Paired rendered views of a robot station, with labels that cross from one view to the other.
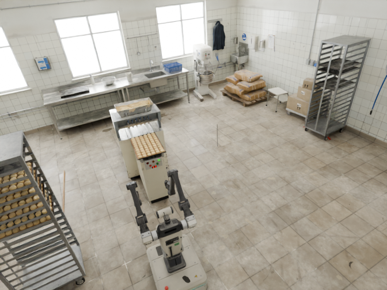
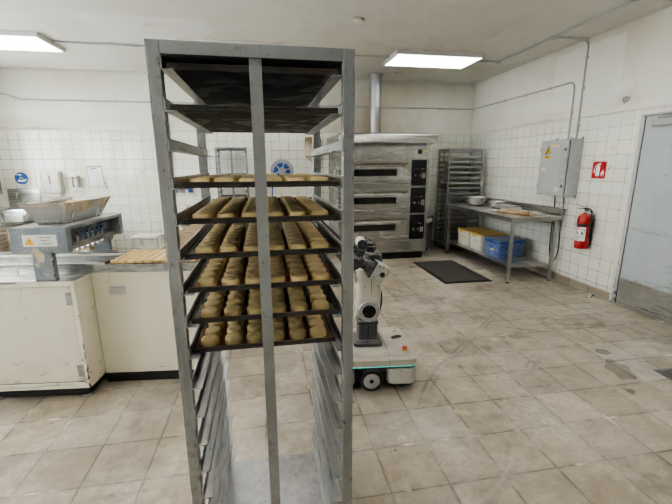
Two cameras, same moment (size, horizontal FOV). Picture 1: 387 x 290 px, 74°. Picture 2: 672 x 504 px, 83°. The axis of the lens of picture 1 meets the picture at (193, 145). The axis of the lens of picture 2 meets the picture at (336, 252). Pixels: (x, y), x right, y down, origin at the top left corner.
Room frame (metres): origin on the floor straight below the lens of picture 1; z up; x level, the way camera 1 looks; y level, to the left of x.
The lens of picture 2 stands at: (1.17, 2.91, 1.54)
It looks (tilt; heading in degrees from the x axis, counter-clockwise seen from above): 13 degrees down; 286
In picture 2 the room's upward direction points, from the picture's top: straight up
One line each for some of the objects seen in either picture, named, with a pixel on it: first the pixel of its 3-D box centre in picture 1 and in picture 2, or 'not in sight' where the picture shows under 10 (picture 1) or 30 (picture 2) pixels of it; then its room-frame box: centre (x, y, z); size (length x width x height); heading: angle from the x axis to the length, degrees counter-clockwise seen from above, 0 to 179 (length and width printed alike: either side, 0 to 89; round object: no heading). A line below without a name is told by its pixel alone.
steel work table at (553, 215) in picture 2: not in sight; (493, 234); (0.40, -3.35, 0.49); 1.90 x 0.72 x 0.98; 116
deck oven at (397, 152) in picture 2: not in sight; (377, 197); (2.26, -3.58, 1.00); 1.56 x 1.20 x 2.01; 26
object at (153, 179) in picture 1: (150, 167); (157, 315); (3.19, 0.70, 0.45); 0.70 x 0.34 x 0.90; 20
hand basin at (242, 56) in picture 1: (240, 54); (26, 206); (7.51, -1.56, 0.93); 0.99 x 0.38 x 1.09; 26
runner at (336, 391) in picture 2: (26, 244); (322, 348); (1.58, 1.66, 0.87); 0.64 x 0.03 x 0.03; 116
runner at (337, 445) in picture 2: (34, 255); (323, 390); (1.58, 1.66, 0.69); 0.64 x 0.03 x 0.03; 116
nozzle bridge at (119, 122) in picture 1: (137, 121); (76, 243); (3.67, 0.87, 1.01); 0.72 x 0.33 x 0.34; 110
